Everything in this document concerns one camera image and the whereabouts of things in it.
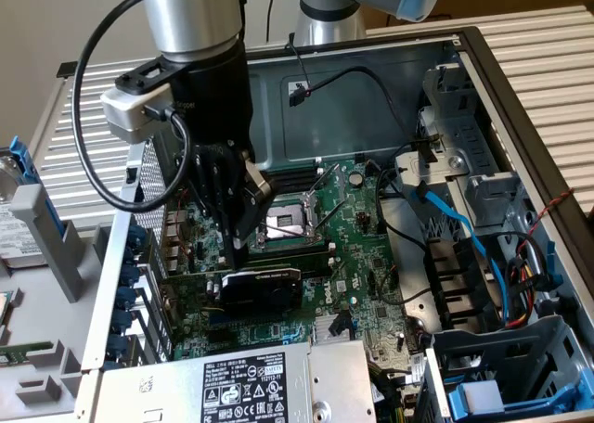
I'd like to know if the pale grey square pad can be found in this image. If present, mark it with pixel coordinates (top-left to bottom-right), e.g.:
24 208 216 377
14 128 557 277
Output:
462 379 506 415

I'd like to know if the black angled wire connector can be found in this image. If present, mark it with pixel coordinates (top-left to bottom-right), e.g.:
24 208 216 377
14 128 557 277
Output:
327 310 350 340

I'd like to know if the yellow red black wire bundle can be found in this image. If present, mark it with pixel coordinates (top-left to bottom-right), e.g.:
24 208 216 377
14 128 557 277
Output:
504 254 542 331

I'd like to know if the green Dell motherboard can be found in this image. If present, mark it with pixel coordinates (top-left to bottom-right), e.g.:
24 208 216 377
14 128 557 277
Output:
160 156 431 364

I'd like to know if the silver metal bracket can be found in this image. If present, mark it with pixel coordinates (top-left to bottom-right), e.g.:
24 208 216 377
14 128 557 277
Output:
394 152 449 199

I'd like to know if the silver power supply unit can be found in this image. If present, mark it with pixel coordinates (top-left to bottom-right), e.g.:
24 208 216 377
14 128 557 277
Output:
76 340 380 423

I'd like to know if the green RAM stick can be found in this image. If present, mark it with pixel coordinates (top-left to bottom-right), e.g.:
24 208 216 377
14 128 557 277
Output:
0 341 55 367

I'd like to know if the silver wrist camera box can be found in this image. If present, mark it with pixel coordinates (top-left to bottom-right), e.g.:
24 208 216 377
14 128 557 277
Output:
99 83 173 145

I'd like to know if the metal socket cover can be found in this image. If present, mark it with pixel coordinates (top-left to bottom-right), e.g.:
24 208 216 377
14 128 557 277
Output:
303 161 349 233

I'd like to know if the open grey PC case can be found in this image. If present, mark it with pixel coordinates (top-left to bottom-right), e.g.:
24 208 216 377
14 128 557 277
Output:
76 23 594 423

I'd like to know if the grey metal disk bay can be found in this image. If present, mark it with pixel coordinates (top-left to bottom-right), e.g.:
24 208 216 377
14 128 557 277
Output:
417 62 528 232

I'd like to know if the grey plastic parts rack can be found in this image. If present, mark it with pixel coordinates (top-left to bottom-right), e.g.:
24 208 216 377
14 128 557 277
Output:
0 184 115 422

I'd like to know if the black wire with flat connector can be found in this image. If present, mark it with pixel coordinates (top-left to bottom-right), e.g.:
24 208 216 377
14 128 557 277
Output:
288 65 421 144

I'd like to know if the metal CPU socket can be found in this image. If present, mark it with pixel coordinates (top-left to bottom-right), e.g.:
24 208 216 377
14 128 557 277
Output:
248 188 329 253

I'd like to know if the blue card retention latch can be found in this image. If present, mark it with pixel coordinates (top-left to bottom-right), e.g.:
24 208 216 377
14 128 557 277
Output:
102 221 143 374

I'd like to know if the green GPU with black shroud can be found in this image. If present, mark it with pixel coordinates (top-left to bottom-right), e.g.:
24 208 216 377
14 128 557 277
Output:
157 265 303 339

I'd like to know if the short black expansion slot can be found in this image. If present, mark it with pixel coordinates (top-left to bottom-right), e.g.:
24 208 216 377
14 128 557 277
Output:
207 328 245 347

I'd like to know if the silver hard disk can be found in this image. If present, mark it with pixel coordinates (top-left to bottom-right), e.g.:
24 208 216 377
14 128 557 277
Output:
0 156 47 270

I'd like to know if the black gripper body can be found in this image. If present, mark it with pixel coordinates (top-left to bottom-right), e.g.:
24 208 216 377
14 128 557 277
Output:
169 42 255 153

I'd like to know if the blue hard disk bracket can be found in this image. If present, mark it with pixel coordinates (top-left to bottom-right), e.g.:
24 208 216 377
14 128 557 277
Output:
8 135 65 238

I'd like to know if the black RAM slot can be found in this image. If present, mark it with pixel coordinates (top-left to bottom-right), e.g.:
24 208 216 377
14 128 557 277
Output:
273 167 325 193
271 156 325 181
248 242 336 267

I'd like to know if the black flat power connector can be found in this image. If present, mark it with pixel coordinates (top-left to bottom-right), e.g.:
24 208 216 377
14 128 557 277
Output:
407 134 443 165

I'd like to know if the silver chipset heat sink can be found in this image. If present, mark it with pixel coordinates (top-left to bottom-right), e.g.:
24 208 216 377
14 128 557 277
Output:
311 314 356 348

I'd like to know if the thin black cable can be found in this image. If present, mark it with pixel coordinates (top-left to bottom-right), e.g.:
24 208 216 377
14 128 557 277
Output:
265 0 278 42

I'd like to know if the red and black twisted wire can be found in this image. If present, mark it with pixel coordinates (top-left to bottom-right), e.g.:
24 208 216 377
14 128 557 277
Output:
508 186 577 269

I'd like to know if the blue SATA wire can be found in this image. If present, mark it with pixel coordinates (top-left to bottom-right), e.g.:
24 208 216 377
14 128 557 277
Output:
410 181 511 327

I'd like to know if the grey plastic disk bay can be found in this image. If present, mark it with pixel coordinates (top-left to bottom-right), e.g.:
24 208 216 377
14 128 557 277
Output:
415 314 594 423

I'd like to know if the blue disk caddy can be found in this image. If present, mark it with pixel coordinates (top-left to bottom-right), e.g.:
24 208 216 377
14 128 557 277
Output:
445 371 594 419

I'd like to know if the small black table bracket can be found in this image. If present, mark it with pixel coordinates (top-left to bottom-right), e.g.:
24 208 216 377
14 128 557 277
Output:
55 59 82 80

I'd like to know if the thin black wire with clip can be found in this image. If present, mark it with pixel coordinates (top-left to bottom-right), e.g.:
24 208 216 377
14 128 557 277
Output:
283 32 311 93

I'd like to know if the blue plastic latch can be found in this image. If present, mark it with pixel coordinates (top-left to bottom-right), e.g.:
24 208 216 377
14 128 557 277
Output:
543 239 566 297

